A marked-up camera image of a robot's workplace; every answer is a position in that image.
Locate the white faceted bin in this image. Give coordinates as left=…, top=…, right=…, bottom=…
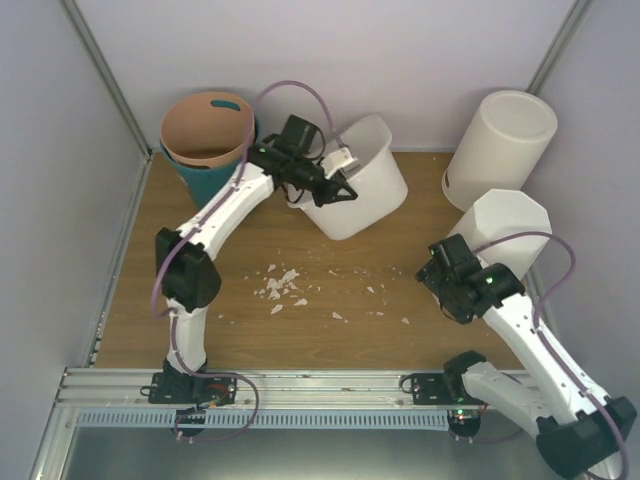
left=448, top=189, right=552, bottom=280

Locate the aluminium frame post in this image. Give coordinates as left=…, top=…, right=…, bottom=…
left=526, top=0, right=595, bottom=96
left=59, top=0, right=153, bottom=160

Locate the large white round bin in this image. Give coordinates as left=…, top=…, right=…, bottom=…
left=442, top=90, right=558, bottom=211

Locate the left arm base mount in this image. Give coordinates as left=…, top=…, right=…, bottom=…
left=140, top=370, right=236, bottom=406

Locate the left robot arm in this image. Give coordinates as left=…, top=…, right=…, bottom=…
left=152, top=135, right=358, bottom=404

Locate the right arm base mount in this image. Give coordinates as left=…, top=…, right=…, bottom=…
left=399, top=373, right=483, bottom=407

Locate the left aluminium frame post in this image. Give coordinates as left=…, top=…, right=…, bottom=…
left=59, top=0, right=153, bottom=160

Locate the pink plastic bin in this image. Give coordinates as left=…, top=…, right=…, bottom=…
left=160, top=91, right=256, bottom=169

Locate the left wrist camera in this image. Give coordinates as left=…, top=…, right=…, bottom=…
left=320, top=147, right=362, bottom=179

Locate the aluminium front rail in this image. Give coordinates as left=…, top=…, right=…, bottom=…
left=54, top=367, right=551, bottom=409

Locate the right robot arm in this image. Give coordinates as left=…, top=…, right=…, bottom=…
left=416, top=234, right=637, bottom=479

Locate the white rectangular basin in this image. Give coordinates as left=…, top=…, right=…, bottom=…
left=287, top=114, right=408, bottom=240

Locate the grey slotted cable duct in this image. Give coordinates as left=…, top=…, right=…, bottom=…
left=76, top=408, right=448, bottom=431

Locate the teal plastic bin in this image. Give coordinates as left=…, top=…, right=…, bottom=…
left=161, top=131, right=256, bottom=208

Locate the right aluminium frame post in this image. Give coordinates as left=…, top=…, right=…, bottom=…
left=526, top=0, right=595, bottom=96

